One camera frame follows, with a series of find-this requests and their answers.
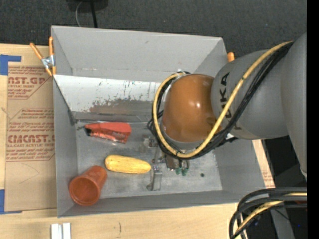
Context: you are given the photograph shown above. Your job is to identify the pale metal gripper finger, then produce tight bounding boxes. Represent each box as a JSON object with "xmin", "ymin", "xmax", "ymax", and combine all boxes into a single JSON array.
[
  {"xmin": 146, "ymin": 165, "xmax": 163, "ymax": 192},
  {"xmin": 149, "ymin": 135, "xmax": 160, "ymax": 164}
]

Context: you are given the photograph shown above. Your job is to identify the yellow toy corn cob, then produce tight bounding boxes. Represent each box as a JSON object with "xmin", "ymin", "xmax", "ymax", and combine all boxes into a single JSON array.
[{"xmin": 104, "ymin": 154, "xmax": 152, "ymax": 175}]

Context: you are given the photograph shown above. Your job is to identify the red packet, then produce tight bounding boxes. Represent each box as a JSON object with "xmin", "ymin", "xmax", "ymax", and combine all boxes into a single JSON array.
[{"xmin": 84, "ymin": 121, "xmax": 133, "ymax": 144}]

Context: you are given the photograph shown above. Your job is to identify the orange plastic cup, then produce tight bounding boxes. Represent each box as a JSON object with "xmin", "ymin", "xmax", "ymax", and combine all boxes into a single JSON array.
[{"xmin": 68, "ymin": 165, "xmax": 108, "ymax": 207}]

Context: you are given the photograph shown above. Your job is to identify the grey metal bin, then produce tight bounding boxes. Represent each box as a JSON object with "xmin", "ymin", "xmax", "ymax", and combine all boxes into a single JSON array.
[{"xmin": 50, "ymin": 25, "xmax": 270, "ymax": 218}]

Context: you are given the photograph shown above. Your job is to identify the brown cardboard board red print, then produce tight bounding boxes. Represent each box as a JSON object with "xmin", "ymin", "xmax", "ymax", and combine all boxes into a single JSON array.
[{"xmin": 0, "ymin": 43, "xmax": 276, "ymax": 214}]

